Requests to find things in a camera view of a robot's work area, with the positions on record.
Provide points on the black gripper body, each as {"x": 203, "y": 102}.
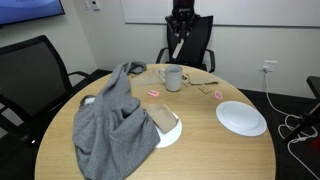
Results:
{"x": 183, "y": 7}

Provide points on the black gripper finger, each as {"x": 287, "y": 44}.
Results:
{"x": 175, "y": 23}
{"x": 191, "y": 22}

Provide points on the white marker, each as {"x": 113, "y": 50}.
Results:
{"x": 177, "y": 49}

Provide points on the black armchair with solid backrest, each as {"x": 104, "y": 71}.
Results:
{"x": 200, "y": 46}

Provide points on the brown paper napkin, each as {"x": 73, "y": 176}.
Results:
{"x": 163, "y": 118}
{"x": 201, "y": 79}

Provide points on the small brown paper tag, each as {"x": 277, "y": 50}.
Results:
{"x": 186, "y": 80}

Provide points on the white ceramic mug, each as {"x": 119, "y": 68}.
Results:
{"x": 173, "y": 81}

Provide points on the brown sugar packet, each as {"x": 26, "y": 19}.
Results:
{"x": 205, "y": 89}

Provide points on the pink sugar packet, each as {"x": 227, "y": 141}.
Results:
{"x": 218, "y": 95}
{"x": 153, "y": 93}

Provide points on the large white round plate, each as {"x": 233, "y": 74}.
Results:
{"x": 240, "y": 118}

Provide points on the white plate with napkin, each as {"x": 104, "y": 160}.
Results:
{"x": 170, "y": 135}

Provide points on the grey knit sweater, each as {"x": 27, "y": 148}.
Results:
{"x": 113, "y": 133}

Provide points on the black equipment stand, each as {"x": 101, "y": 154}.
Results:
{"x": 311, "y": 116}

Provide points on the black mesh office chair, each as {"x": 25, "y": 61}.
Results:
{"x": 30, "y": 80}

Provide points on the white wall whiteboard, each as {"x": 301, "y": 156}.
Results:
{"x": 266, "y": 11}

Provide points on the white wall thermostat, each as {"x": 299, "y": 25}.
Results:
{"x": 95, "y": 4}

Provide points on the white wall power outlet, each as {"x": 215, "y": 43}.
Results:
{"x": 269, "y": 65}

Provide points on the white wall switch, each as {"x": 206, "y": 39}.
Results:
{"x": 87, "y": 4}

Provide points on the wall mounted display screen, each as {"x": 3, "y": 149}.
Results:
{"x": 26, "y": 8}

